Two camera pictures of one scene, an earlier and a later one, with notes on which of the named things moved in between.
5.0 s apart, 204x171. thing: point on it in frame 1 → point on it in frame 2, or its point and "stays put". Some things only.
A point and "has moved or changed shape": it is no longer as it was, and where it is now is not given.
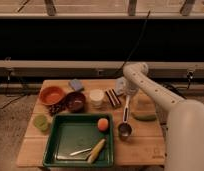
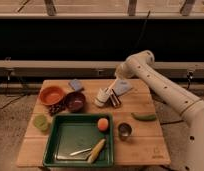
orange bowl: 51,95 stays put
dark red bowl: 75,102 stays put
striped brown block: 113,97 stays put
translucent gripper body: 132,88 → 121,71
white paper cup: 96,98 has moved or changed shape
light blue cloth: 120,85 stays put
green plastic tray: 81,140 stays put
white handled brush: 126,109 → 108,91
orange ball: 102,124 stays put
